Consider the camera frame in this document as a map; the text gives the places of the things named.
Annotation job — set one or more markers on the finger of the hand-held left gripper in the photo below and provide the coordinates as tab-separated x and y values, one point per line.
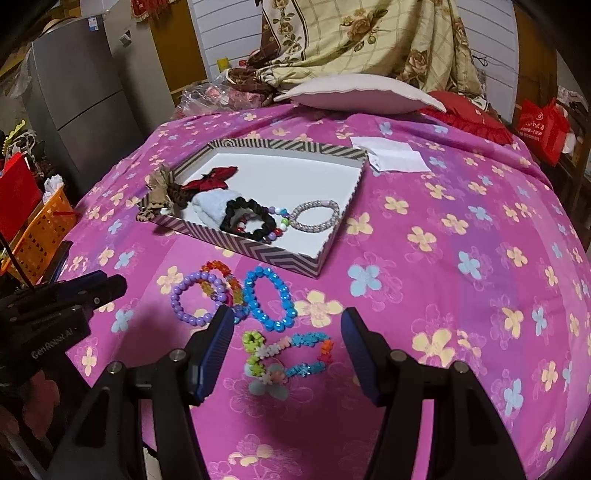
87	281
108	293

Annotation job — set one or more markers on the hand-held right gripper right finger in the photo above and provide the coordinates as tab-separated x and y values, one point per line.
362	355

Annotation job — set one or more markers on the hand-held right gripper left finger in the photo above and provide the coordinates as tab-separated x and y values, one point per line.
212	350

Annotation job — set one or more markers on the brown leopard bow scrunchie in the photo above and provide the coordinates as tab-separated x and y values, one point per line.
161	194

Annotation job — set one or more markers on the white fluffy scrunchie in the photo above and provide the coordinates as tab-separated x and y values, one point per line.
207	207

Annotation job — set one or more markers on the black scrunchie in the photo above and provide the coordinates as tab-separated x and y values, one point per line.
231	219

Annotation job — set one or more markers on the red hair bow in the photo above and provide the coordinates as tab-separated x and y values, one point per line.
207	182

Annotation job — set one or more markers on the striped cardboard box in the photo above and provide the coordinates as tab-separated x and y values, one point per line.
286	180

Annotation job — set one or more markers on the orange plastic basket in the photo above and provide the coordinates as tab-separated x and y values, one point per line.
41	230

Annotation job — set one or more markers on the pink floral bedsheet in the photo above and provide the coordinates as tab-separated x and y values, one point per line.
438	277

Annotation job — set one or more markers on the red paper bag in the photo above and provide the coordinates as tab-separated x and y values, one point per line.
16	194

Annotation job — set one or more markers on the grey refrigerator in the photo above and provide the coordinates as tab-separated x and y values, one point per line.
78	92

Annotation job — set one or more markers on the white paper sheet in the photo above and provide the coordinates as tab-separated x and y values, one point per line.
397	157

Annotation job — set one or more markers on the clear plastic bag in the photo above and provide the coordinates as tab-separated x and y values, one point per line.
207	99

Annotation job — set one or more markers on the white scalloped pillow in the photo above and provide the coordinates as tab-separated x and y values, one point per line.
360	94

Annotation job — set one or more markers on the red ruffled cushion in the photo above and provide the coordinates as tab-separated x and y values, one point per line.
466	115

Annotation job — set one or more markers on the white slatted headboard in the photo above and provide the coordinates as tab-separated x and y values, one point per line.
217	27

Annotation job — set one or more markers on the red shopping bag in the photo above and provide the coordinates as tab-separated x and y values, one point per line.
540	129

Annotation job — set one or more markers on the beige floral quilt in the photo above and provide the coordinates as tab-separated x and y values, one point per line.
369	41

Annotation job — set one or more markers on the red fringed wall decoration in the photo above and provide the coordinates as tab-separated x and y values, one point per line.
147	9

